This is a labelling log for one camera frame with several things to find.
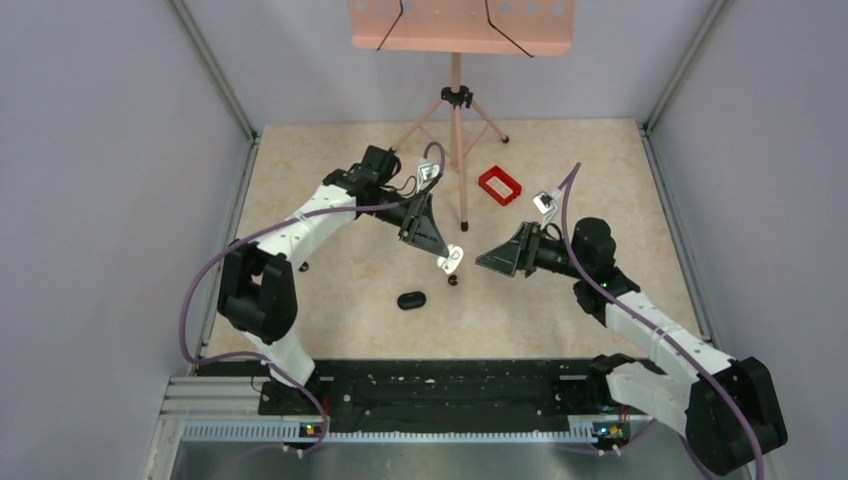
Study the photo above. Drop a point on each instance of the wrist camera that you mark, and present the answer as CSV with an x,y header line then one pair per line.
x,y
426,173
546,202

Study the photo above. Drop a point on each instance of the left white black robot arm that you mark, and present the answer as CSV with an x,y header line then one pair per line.
x,y
257,292

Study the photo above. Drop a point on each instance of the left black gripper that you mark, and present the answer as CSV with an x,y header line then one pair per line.
x,y
420,230

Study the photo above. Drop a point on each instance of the red plastic tray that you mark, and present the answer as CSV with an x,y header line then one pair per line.
x,y
500,185

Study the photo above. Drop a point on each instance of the black oval case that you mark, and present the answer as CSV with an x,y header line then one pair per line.
x,y
411,300

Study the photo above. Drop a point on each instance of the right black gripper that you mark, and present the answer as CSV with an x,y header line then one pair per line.
x,y
519,253

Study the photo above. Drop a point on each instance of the white earbud charging case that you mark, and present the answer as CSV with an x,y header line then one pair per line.
x,y
449,264

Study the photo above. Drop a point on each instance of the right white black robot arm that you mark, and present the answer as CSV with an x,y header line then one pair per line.
x,y
725,409

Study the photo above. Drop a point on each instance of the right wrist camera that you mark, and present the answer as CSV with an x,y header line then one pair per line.
x,y
546,202

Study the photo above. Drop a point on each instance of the pink music stand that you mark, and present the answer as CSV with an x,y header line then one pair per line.
x,y
523,28

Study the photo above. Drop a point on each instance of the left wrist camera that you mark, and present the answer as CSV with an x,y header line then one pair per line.
x,y
426,173

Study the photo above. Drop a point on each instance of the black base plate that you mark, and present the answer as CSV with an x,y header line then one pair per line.
x,y
519,396

